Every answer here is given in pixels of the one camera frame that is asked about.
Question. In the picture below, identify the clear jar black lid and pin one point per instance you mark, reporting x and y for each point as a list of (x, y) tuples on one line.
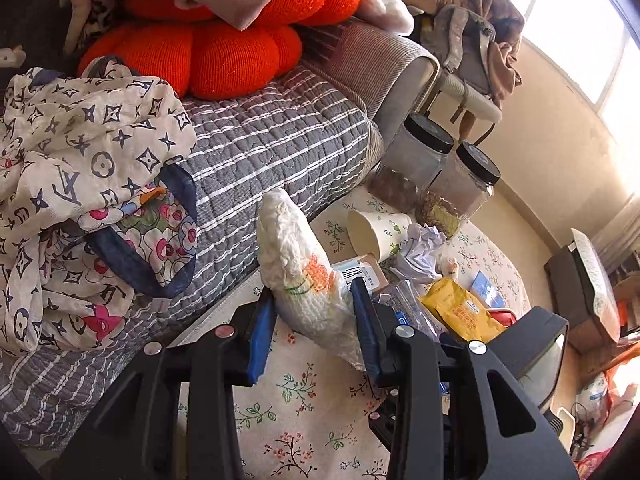
[(465, 183), (411, 162)]

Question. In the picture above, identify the clear plastic wrapper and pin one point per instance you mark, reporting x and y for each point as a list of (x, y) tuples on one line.
[(401, 297)]

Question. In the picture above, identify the white paper cup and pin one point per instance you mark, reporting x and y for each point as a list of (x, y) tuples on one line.
[(377, 233)]

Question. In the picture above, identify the grey office chair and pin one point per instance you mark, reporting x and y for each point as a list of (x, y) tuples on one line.
[(477, 41)]

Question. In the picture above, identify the red knitted flower cushion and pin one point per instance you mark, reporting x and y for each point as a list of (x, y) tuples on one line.
[(201, 55)]

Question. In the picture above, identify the floral tote bag blue handles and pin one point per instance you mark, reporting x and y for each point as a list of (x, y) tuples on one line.
[(150, 240)]

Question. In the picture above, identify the clear jar black lid left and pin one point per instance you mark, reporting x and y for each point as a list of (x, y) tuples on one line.
[(411, 162)]

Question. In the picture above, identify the small cardboard box barcode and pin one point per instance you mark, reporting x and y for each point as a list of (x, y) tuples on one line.
[(365, 267)]

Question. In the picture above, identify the grey striped quilted sofa cover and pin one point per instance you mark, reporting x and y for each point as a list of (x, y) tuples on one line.
[(300, 133)]

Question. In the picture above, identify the floral tablecloth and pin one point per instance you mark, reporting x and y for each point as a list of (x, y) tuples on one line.
[(307, 417)]

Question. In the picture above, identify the yellow snack packet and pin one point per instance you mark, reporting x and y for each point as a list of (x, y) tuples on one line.
[(461, 311)]

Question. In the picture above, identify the clear jar black lid right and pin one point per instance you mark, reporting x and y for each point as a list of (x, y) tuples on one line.
[(465, 183)]

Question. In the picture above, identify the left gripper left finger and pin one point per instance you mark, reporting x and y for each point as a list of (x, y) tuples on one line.
[(130, 433)]

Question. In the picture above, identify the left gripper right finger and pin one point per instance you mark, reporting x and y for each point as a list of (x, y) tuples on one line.
[(453, 412)]

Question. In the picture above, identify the white monogram patterned cloth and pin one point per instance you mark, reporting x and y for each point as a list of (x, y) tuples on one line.
[(69, 146)]

